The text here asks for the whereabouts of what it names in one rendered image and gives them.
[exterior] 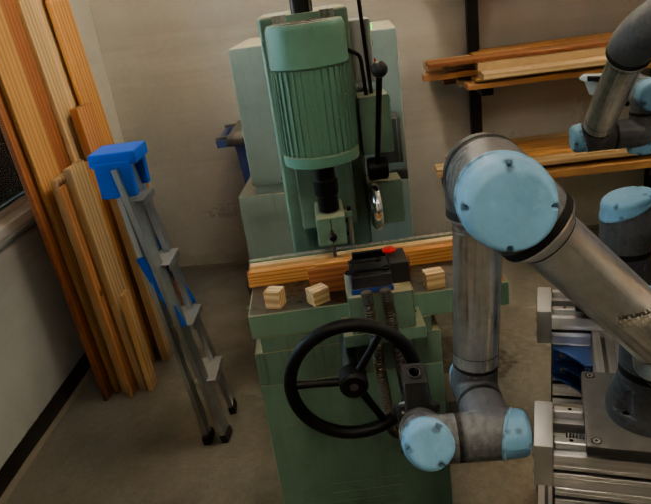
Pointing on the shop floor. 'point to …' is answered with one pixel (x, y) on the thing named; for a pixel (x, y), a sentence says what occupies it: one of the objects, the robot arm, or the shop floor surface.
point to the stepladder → (137, 213)
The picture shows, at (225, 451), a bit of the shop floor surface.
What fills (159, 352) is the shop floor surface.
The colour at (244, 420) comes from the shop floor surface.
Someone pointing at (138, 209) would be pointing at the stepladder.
